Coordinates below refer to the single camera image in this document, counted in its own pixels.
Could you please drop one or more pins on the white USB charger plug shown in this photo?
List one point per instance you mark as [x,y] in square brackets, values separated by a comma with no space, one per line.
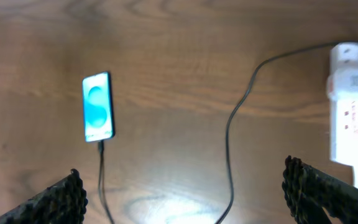
[342,82]

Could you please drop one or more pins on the blue Galaxy smartphone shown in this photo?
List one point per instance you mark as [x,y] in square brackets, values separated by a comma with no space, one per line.
[98,112]

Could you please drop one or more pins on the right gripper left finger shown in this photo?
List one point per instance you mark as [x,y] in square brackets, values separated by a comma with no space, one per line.
[61,203]

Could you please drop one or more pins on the white power strip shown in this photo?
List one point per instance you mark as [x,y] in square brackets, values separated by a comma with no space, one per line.
[344,113]

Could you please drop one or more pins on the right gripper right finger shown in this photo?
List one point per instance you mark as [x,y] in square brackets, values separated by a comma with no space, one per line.
[313,196]

